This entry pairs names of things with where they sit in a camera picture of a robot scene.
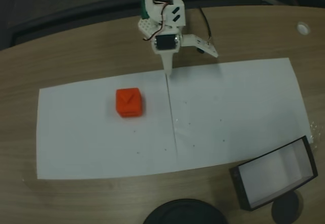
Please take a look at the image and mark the green clamp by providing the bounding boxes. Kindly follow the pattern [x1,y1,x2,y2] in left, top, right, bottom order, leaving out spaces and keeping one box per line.
[140,0,150,19]

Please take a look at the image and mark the white paper sheet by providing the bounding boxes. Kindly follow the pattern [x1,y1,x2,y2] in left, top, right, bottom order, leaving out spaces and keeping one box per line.
[166,57,315,170]
[36,70,178,180]

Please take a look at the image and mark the white round table cap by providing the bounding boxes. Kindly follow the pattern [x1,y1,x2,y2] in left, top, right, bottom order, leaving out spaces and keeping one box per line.
[297,22,311,36]

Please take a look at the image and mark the white perforated base plate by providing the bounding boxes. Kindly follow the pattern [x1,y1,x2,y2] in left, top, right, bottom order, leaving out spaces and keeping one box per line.
[138,18,160,42]

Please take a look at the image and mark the small black round object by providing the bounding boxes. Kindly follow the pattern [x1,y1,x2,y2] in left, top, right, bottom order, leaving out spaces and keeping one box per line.
[271,190,304,223]

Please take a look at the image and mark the orange cube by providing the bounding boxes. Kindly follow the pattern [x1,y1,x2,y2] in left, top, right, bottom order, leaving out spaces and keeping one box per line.
[115,87,143,118]

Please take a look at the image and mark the dark box white inside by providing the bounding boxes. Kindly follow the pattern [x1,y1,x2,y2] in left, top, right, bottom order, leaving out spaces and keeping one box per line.
[229,135,319,211]

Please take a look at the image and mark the large black round object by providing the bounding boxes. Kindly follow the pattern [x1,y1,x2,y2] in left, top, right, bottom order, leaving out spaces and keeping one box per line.
[142,198,229,224]

